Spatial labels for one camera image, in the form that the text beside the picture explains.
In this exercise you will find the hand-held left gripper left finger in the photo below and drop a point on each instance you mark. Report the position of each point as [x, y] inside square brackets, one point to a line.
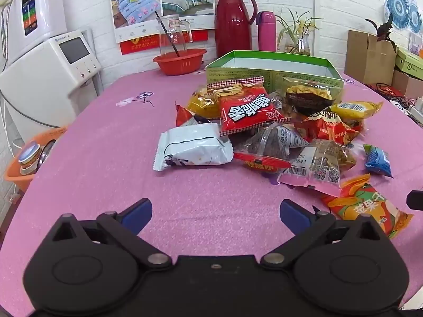
[138, 213]

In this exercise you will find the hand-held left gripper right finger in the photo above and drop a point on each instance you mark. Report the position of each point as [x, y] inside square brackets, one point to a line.
[292, 216]

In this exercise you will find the green shoe box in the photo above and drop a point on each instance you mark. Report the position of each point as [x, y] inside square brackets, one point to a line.
[409, 62]

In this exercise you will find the red orange snack packet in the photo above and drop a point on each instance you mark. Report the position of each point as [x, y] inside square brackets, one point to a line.
[327, 127]

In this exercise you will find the orange mango print packet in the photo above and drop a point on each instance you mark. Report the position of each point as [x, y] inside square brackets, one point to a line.
[366, 209]

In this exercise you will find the medium blue patterned wall fan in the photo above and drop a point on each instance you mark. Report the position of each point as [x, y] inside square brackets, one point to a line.
[416, 18]

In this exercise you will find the blue small snack packet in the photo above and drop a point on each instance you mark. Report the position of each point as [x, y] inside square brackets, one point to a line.
[378, 160]

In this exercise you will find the glass pitcher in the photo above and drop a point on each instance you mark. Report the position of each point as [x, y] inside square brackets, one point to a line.
[172, 39]

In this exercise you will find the white blue jar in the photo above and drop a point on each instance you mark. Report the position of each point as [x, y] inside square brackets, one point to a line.
[28, 153]

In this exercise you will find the pink floral tablecloth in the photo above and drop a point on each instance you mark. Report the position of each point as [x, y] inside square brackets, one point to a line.
[115, 171]

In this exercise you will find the white snack packet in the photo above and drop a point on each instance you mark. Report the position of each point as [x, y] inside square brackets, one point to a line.
[195, 145]

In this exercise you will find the dark red plant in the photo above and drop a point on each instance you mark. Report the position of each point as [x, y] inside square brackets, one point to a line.
[385, 29]

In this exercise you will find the clear packet with pink edge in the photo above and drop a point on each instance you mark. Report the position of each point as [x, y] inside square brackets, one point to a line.
[320, 168]

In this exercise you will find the glass vase with plant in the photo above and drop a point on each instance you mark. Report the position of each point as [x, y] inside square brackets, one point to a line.
[302, 48]

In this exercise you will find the green cardboard box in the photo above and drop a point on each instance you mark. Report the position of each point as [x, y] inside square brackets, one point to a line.
[264, 74]

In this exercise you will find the white appliance with screen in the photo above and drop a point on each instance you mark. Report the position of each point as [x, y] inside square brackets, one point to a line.
[39, 82]

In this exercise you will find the clear packet with dark contents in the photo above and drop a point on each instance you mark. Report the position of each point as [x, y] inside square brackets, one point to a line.
[264, 147]

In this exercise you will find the black stirring stick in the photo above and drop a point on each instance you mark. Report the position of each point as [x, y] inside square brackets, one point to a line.
[167, 33]

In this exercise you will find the large blue patterned wall fan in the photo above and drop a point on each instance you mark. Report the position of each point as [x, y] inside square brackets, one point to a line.
[397, 5]

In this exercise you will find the red thermos jug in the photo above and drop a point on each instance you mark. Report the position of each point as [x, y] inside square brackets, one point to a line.
[231, 23]

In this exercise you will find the yellow packet with red label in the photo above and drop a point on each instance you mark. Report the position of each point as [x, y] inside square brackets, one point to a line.
[201, 104]

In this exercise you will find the red checkered snack packet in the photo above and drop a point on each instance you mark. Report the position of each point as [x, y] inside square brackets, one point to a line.
[248, 112]

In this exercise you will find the metal lid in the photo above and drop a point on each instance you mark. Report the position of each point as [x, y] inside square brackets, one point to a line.
[46, 153]

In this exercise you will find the small brown cardboard box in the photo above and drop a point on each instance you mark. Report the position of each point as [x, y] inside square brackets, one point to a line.
[406, 84]

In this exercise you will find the white water purifier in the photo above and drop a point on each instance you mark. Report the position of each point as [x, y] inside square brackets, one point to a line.
[46, 0]

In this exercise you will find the wall calendar poster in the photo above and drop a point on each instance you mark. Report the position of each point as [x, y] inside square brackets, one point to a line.
[138, 3]

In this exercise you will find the red white small packet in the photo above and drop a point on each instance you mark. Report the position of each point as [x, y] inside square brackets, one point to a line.
[183, 114]

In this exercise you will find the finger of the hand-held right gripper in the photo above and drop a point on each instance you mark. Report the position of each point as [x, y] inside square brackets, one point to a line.
[415, 199]

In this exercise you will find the pink thermos bottle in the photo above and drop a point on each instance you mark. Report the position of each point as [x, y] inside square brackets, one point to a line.
[267, 33]

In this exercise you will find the yellow snack packet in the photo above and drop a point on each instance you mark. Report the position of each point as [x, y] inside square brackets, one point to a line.
[358, 109]

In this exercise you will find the orange plastic basket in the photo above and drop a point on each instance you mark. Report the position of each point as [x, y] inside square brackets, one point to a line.
[16, 176]

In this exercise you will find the red plastic basin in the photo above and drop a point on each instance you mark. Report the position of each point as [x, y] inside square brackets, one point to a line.
[178, 66]

